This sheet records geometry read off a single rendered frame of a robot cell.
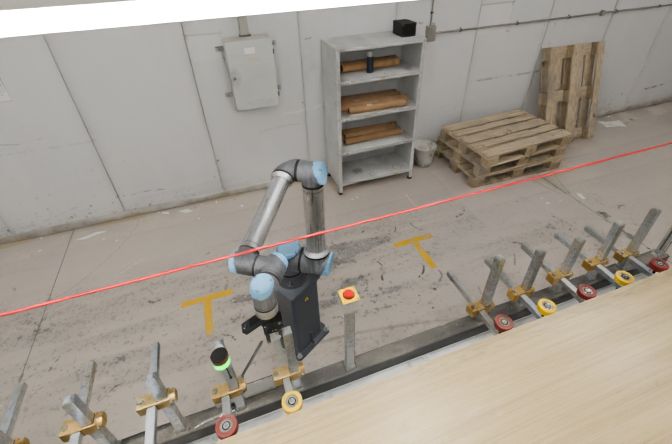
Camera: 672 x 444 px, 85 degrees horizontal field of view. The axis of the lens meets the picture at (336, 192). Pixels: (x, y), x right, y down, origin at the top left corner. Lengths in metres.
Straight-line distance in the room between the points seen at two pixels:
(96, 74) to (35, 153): 0.93
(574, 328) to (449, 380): 0.66
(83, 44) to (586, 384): 3.85
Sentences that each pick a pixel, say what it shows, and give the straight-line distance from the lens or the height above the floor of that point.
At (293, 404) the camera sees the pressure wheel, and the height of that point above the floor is 0.90.
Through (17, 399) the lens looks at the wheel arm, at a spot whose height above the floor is 0.96.
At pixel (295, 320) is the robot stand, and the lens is 2.47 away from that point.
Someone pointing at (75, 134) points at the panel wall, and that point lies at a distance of 4.00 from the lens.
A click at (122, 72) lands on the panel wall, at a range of 3.72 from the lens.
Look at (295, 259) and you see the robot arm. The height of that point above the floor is 0.83.
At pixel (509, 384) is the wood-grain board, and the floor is 0.90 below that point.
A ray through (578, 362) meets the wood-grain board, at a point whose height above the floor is 0.90.
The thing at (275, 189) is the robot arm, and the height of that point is 1.40.
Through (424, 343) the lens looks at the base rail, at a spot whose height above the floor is 0.70.
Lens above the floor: 2.38
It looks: 36 degrees down
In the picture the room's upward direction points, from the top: 2 degrees counter-clockwise
